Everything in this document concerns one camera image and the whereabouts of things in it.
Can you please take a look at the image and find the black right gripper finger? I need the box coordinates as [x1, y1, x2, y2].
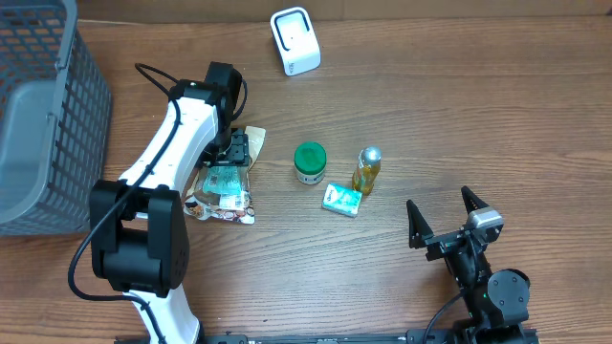
[461, 185, 489, 214]
[406, 200, 434, 248]

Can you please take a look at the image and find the teal wipes packet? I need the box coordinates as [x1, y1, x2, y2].
[198, 166, 251, 211]

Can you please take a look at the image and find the brown snack pouch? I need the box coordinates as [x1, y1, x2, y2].
[183, 126, 266, 225]

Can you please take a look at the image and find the green lid jar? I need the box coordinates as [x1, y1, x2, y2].
[294, 141, 327, 184]

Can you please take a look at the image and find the teal tissue pack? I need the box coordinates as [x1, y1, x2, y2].
[321, 183, 362, 218]

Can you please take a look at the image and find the yellow dish soap bottle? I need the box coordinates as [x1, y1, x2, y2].
[352, 146, 382, 195]

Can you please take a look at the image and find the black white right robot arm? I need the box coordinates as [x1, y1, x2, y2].
[406, 186, 539, 343]

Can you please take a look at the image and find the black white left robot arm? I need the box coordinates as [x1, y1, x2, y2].
[68, 62, 249, 343]

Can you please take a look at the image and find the white barcode scanner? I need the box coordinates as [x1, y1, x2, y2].
[270, 7, 321, 76]

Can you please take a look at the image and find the grey plastic basket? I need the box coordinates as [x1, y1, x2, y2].
[1, 0, 113, 236]

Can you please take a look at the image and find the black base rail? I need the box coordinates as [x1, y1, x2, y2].
[114, 330, 540, 344]

